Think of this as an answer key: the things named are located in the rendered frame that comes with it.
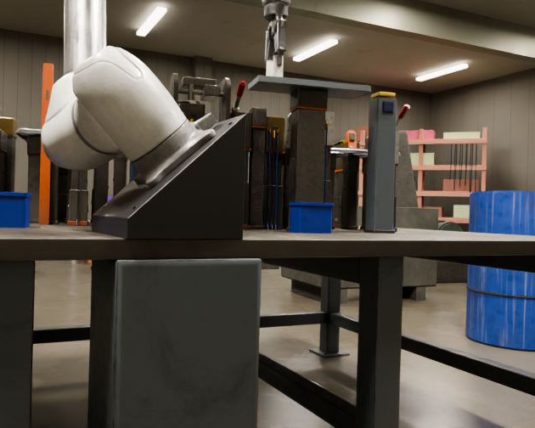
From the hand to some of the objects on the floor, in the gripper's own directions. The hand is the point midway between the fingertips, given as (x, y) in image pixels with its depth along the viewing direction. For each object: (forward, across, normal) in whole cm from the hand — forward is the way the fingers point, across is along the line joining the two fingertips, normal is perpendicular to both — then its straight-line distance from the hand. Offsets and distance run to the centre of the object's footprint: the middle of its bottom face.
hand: (274, 70), depth 177 cm
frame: (+120, +24, +36) cm, 128 cm away
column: (+120, -43, +37) cm, 133 cm away
